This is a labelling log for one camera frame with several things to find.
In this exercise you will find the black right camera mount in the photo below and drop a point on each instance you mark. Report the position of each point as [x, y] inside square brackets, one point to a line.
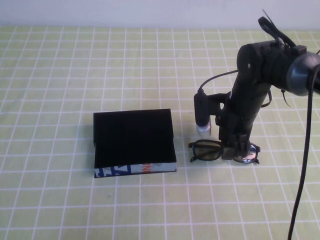
[215, 100]

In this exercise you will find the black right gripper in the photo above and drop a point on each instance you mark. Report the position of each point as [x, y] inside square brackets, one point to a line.
[237, 120]

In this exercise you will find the black printed glasses case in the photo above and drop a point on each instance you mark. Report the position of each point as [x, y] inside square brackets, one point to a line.
[135, 135]

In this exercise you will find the green checked tablecloth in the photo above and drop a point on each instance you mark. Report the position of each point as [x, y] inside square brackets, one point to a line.
[75, 75]

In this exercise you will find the black-framed glasses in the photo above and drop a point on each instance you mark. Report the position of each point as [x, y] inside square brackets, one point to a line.
[205, 153]

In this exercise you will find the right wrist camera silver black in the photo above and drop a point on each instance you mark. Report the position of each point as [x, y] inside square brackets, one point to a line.
[201, 110]

